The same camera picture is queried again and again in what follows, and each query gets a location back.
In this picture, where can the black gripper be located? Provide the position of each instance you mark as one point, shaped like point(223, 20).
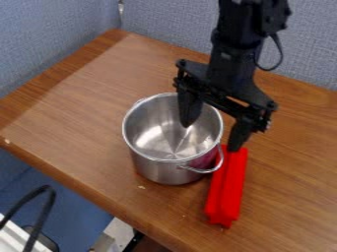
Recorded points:
point(223, 84)

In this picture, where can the stainless steel pot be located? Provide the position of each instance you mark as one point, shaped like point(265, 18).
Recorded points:
point(171, 154)

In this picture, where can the red block object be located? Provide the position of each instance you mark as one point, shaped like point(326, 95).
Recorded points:
point(226, 188)

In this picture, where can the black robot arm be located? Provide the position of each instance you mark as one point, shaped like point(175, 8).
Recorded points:
point(247, 22)

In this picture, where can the white box under table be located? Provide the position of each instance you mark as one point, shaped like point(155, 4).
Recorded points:
point(13, 238)

